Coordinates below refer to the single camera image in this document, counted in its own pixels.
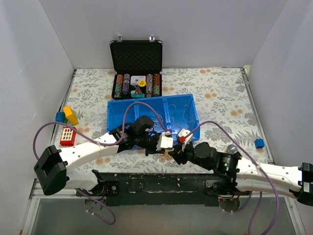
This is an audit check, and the yellow cable bundle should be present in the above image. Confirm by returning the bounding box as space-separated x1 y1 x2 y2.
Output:
158 151 177 162

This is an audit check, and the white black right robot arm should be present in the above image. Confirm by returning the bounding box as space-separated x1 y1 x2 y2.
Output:
169 142 313 206

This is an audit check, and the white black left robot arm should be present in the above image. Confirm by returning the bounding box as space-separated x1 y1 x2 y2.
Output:
34 116 165 196

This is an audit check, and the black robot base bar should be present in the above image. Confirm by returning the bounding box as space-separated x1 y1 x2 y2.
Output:
75 172 242 208

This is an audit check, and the blue three-compartment plastic bin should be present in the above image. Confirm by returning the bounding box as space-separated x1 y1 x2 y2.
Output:
107 94 199 138

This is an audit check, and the floral table mat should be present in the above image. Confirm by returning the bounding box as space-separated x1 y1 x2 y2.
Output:
63 68 273 173

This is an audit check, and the blue toy cube right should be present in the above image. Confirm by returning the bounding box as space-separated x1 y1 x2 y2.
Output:
254 139 265 149

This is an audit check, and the black poker chip case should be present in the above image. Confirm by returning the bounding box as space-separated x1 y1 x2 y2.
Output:
110 36 163 100

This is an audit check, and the yellow toy brick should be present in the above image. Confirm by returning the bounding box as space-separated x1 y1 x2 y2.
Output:
63 105 79 126

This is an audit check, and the red white window brick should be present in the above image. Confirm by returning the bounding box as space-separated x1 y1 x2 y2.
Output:
60 127 76 146

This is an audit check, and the green toy brick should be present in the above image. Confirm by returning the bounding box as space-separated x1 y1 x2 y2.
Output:
62 117 68 124

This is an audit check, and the blue toy brick left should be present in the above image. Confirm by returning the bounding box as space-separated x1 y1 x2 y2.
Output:
55 112 65 122

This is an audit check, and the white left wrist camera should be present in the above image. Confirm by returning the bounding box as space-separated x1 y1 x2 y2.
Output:
156 135 174 151

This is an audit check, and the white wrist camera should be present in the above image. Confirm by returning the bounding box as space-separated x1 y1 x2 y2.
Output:
176 128 193 151
156 135 174 151

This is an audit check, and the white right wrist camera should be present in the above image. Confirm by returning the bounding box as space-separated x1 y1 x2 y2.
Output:
176 128 193 151

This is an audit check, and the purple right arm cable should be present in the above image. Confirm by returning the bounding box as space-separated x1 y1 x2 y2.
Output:
188 120 281 235

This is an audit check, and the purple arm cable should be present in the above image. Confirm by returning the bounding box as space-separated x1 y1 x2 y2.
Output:
188 120 281 235
33 101 172 225

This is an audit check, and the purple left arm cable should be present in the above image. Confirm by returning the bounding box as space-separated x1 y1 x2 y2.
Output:
33 101 172 225

